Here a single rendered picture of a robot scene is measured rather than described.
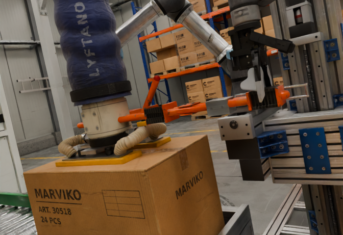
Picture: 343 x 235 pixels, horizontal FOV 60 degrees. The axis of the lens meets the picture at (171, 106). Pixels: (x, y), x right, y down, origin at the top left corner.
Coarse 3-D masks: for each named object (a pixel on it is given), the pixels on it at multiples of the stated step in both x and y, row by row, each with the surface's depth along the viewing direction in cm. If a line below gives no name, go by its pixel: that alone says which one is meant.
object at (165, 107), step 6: (174, 102) 98; (144, 108) 97; (150, 108) 95; (156, 108) 93; (162, 108) 93; (168, 108) 95; (144, 114) 97; (150, 114) 96; (156, 114) 95; (162, 114) 94; (150, 120) 96; (156, 120) 94; (162, 120) 93; (168, 120) 94
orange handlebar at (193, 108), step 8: (288, 96) 76; (184, 104) 93; (192, 104) 90; (200, 104) 92; (232, 104) 82; (240, 104) 81; (136, 112) 132; (168, 112) 94; (176, 112) 92; (184, 112) 91; (192, 112) 90; (120, 120) 105; (128, 120) 103
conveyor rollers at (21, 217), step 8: (0, 208) 215; (8, 208) 211; (16, 208) 207; (24, 208) 203; (0, 216) 197; (8, 216) 193; (16, 216) 189; (24, 216) 185; (32, 216) 181; (0, 224) 180; (8, 224) 176; (16, 224) 172; (24, 224) 174; (32, 224) 170; (0, 232) 165; (8, 232) 166; (16, 232) 162; (24, 232) 158; (32, 232) 160
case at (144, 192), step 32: (160, 160) 87; (192, 160) 101; (32, 192) 111; (64, 192) 100; (96, 192) 92; (128, 192) 85; (160, 192) 84; (192, 192) 98; (64, 224) 103; (96, 224) 94; (128, 224) 87; (160, 224) 82; (192, 224) 96; (224, 224) 115
